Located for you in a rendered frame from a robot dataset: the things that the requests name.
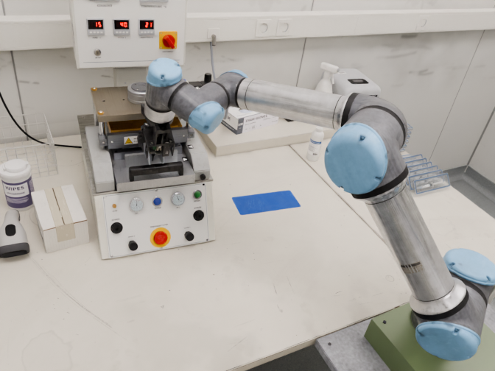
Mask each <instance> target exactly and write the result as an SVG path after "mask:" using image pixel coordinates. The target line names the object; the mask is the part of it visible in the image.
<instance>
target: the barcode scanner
mask: <svg viewBox="0 0 495 371"><path fill-rule="evenodd" d="M29 252H30V248H29V244H28V239H27V234H26V231H25V229H24V228H23V226H22V224H21V223H20V213H19V212H18V211H17V210H16V209H12V210H8V211H7V212H6V214H5V216H4V222H3V224H2V226H1V227H0V258H9V257H13V256H18V255H25V254H27V253H29Z"/></svg>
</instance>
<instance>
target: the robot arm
mask: <svg viewBox="0 0 495 371"><path fill-rule="evenodd" d="M182 76H183V75H182V69H181V67H180V65H179V64H178V63H177V62H176V61H174V60H172V59H169V58H158V59H156V60H153V61H152V62H151V63H150V66H149V70H148V75H147V89H146V98H145V103H144V104H141V113H142V114H143V116H144V117H145V119H146V121H147V123H144V124H143V125H142V126H141V131H138V136H137V141H138V145H139V146H140V147H141V148H142V152H143V153H144V155H145V156H146V158H147V159H148V163H149V164H150V161H155V160H156V159H157V158H160V160H161V162H162V163H164V157H165V156H169V153H170V152H171V154H172V156H173V154H174V149H175V141H174V138H173V135H172V131H171V127H170V124H171V123H172V122H173V119H174V116H175V114H176V115H178V116H179V117H181V118H182V119H183V120H184V121H186V122H187V123H189V125H190V126H191V127H193V128H196V129H197V130H199V131H200V132H202V133H203V134H210V133H212V132H213V131H215V129H216V128H217V127H218V126H219V125H220V123H221V122H222V120H223V118H224V115H225V110H226V109H227V108H229V107H237V108H241V109H244V110H250V111H254V112H257V113H263V114H267V115H271V116H277V117H280V118H284V119H290V120H293V121H299V122H303V123H307V124H313V125H316V126H320V127H326V128H329V129H333V130H337V131H336V133H335V134H334V135H333V136H332V138H331V140H330V142H329V144H328V145H327V147H326V151H325V155H324V164H325V168H326V172H327V174H328V176H329V178H330V179H331V181H332V182H333V183H334V184H335V185H336V186H337V187H338V188H343V190H344V191H345V192H348V193H350V194H351V195H352V197H353V198H354V199H356V200H359V201H363V202H364V203H365V204H366V206H367V208H368V210H369V212H370V214H371V216H372V218H373V220H374V221H375V223H376V226H377V227H378V229H379V232H380V233H381V234H382V237H383V239H384V240H385V243H386V245H387V247H388V249H389V250H390V252H391V254H392V256H393V258H394V260H395V262H396V264H397V265H398V267H399V269H400V271H401V273H402V275H403V277H404V279H405V280H406V282H407V285H408V286H409V288H410V291H411V292H412V294H411V295H410V307H411V309H412V313H411V320H412V324H413V327H414V329H415V337H416V340H417V342H418V343H419V345H420V346H421V347H422V348H423V349H425V351H427V352H428V353H430V354H432V355H434V356H437V357H438V358H441V359H445V360H449V361H464V360H467V359H469V358H471V357H472V356H473V355H474V354H475V353H476V352H477V348H478V346H479V345H480V342H481V338H480V337H481V333H482V327H483V323H484V319H485V313H486V308H487V305H488V299H489V296H490V293H491V290H492V288H493V287H494V285H495V264H494V263H493V262H492V261H490V260H489V259H488V258H487V257H485V256H484V255H482V254H480V253H478V252H475V251H473V250H468V249H464V248H459V249H457V248H454V249H451V250H449V251H448V252H446V254H445V255H444V257H442V256H441V254H440V251H439V249H438V247H437V245H436V243H435V241H434V239H433V237H432V235H431V233H430V231H429V229H428V227H427V225H426V223H425V221H424V219H423V217H422V215H421V213H420V211H419V209H418V206H417V205H416V203H415V200H414V199H413V196H412V194H411V193H410V190H409V189H408V187H407V184H406V181H407V178H408V176H409V174H410V172H409V169H408V168H407V165H406V163H405V162H404V159H403V157H402V156H401V153H400V149H401V148H402V147H403V145H404V142H405V141H406V138H407V121H406V119H405V117H404V114H403V113H402V112H401V111H400V110H399V109H398V108H397V107H396V106H395V105H394V104H392V103H391V102H389V101H386V100H384V99H381V98H378V97H375V96H369V95H365V94H360V93H350V94H349V95H347V96H342V95H338V94H334V93H326V92H322V91H315V90H310V89H306V88H299V87H295V86H290V85H283V84H278V83H274V82H267V81H263V80H258V79H251V78H248V76H247V75H246V74H244V73H243V72H242V71H240V70H237V69H234V70H231V71H227V72H225V73H223V74H221V75H220V76H219V77H218V78H216V79H214V80H212V81H210V82H209V83H207V84H206V85H204V86H202V87H201V88H198V89H196V88H195V87H194V86H192V85H190V84H189V83H188V82H187V81H185V80H184V79H182ZM172 145H173V148H172Z"/></svg>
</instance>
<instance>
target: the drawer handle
mask: <svg viewBox="0 0 495 371"><path fill-rule="evenodd" d="M128 172H129V180H130V182H133V181H134V176H140V175H147V174H159V173H166V172H178V174H179V175H180V176H183V162H182V161H178V162H170V163H157V164H150V165H143V166H131V167H129V171H128Z"/></svg>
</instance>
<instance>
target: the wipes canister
mask: <svg viewBox="0 0 495 371"><path fill-rule="evenodd" d="M0 177H1V181H2V185H3V188H4V194H5V197H6V201H7V206H8V208H9V209H11V210H12V209H16V210H17V211H26V210H29V209H30V208H32V207H33V203H32V195H31V192H34V191H35V190H34V185H33V181H32V174H31V166H30V164H29V162H28V161H24V160H21V159H13V160H9V161H7V162H5V163H3V164H2V165H0Z"/></svg>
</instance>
